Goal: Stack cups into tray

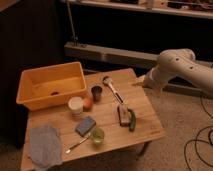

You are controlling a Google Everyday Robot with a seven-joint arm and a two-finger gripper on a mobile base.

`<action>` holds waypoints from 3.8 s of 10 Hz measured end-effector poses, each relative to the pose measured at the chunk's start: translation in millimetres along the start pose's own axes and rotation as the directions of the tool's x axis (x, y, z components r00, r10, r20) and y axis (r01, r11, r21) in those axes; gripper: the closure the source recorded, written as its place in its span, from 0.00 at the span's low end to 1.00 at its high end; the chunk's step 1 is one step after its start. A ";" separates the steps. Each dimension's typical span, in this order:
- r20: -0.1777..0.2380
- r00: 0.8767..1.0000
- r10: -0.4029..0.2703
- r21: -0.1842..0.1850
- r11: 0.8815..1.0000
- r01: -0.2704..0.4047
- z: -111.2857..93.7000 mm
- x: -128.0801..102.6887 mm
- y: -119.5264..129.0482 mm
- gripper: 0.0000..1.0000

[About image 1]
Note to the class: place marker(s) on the dark brown cup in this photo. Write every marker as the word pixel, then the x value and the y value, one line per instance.
pixel 96 93

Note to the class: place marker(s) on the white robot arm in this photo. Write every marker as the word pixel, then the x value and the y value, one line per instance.
pixel 178 63

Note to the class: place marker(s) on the yellow plastic tray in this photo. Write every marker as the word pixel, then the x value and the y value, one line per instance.
pixel 50 86

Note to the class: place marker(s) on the orange ball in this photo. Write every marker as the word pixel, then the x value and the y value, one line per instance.
pixel 87 103

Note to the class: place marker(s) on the wooden folding table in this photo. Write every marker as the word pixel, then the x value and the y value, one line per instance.
pixel 148 125

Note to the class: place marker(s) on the white cup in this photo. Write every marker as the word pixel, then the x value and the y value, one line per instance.
pixel 75 104

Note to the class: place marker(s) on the blue sponge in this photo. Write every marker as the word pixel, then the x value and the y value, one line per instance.
pixel 85 126

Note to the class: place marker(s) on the green cucumber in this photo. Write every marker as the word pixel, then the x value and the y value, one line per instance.
pixel 132 120

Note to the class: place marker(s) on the green translucent cup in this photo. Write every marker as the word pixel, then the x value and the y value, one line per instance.
pixel 97 136

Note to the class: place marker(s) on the metal pole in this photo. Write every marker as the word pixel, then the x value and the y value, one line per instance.
pixel 74 37

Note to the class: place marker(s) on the metal spoon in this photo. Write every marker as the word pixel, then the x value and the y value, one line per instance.
pixel 77 144

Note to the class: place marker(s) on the grey cloth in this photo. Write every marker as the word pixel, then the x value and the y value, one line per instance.
pixel 45 149

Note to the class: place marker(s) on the grey shelf rail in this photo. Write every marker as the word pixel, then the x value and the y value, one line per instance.
pixel 100 58

